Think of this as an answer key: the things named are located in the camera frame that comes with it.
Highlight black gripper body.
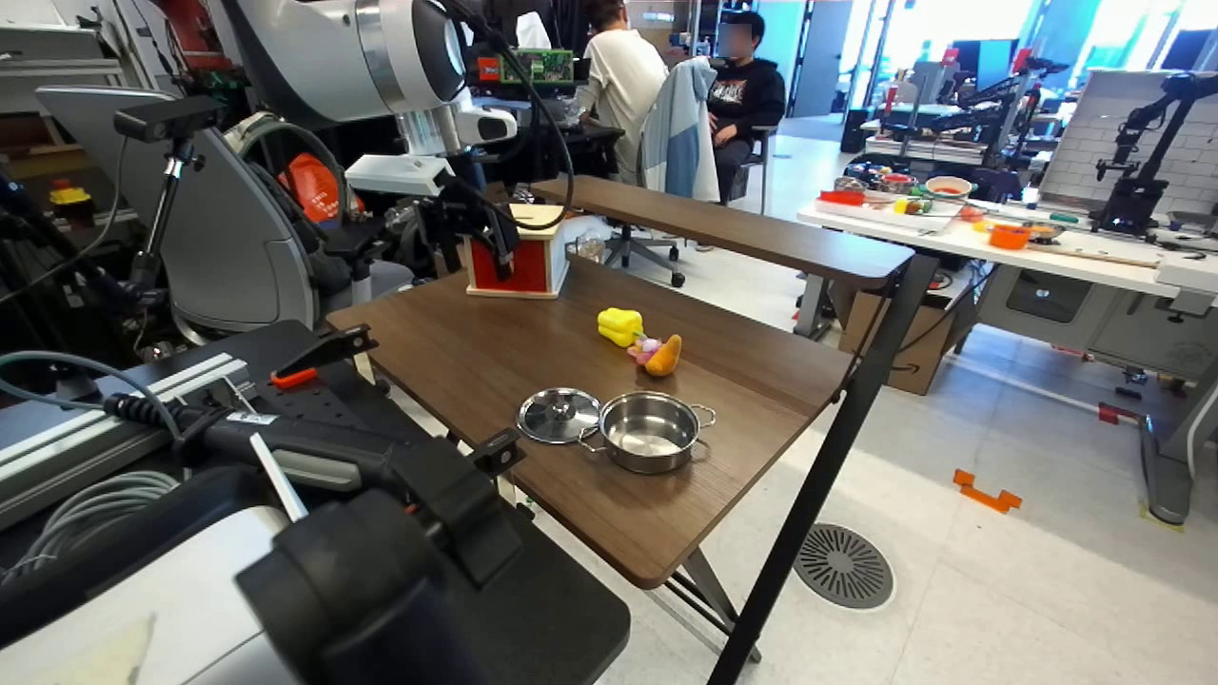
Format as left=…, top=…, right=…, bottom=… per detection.
left=422, top=151, right=513, bottom=248

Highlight red drawer with wooden knob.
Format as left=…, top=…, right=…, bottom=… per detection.
left=468, top=231, right=551, bottom=296

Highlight red box with white top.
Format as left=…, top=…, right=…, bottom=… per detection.
left=458, top=198, right=571, bottom=304

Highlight brown wooden desk black legs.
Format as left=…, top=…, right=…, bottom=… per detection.
left=324, top=170, right=919, bottom=685

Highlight black storage shelf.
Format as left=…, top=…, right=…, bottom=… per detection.
left=468, top=0, right=615, bottom=198

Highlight green box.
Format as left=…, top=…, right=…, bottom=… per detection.
left=505, top=47, right=579, bottom=88

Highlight silver metal bowl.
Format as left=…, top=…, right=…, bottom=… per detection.
left=513, top=384, right=605, bottom=451

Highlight pink and orange toy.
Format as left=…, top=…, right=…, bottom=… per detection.
left=625, top=330, right=690, bottom=380

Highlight person in white shirt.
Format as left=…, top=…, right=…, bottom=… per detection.
left=571, top=0, right=675, bottom=184

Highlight grey machine with orange logo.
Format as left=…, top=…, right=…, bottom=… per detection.
left=158, top=108, right=416, bottom=337

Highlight small steel pot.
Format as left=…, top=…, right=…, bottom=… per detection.
left=579, top=387, right=718, bottom=480

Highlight person in black hoodie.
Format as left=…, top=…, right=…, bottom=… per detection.
left=705, top=7, right=790, bottom=205

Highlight cardboard box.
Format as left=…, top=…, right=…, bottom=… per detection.
left=837, top=271, right=989, bottom=399

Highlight round floor drain grate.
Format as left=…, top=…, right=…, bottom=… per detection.
left=790, top=522, right=899, bottom=613

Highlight orange cup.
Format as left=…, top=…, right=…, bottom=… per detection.
left=987, top=220, right=1034, bottom=254

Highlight orange floor tape marker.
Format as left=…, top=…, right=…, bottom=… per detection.
left=952, top=467, right=1029, bottom=517

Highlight white work table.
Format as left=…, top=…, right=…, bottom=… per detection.
left=794, top=187, right=1218, bottom=528

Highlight grey perforated board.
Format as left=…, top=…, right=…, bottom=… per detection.
left=1037, top=69, right=1218, bottom=229

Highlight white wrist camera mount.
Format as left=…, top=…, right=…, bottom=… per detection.
left=343, top=149, right=458, bottom=201

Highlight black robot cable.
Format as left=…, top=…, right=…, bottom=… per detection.
left=498, top=36, right=582, bottom=235

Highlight black clamp with orange handle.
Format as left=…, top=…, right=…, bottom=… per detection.
left=261, top=324, right=380, bottom=398

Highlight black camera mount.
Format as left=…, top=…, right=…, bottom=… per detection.
left=233, top=428, right=637, bottom=685

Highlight aluminium rail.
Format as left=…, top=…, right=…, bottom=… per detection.
left=0, top=349, right=251, bottom=532

